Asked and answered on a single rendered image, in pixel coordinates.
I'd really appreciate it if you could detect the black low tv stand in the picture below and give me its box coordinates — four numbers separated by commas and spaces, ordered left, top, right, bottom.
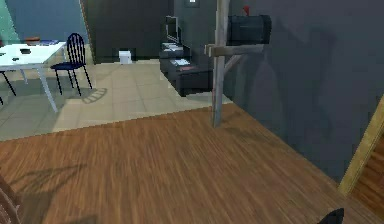
158, 41, 214, 98

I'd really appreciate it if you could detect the black mailbox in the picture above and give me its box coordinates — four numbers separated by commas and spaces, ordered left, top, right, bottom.
227, 14, 273, 47

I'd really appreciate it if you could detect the black television set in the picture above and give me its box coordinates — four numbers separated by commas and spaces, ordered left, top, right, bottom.
164, 15, 183, 44

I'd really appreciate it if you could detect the white small box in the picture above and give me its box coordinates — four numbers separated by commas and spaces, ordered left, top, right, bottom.
118, 50, 133, 65

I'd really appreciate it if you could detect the white dining table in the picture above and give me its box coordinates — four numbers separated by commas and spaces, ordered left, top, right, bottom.
0, 41, 68, 114

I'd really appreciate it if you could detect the black pointed object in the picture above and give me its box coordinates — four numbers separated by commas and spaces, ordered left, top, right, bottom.
316, 207, 345, 224

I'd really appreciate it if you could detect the dark blue spindle chair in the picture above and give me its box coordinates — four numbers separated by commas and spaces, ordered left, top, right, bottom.
50, 32, 94, 97

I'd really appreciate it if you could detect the grey wooden mailbox post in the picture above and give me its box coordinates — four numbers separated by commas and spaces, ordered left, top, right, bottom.
204, 0, 265, 129

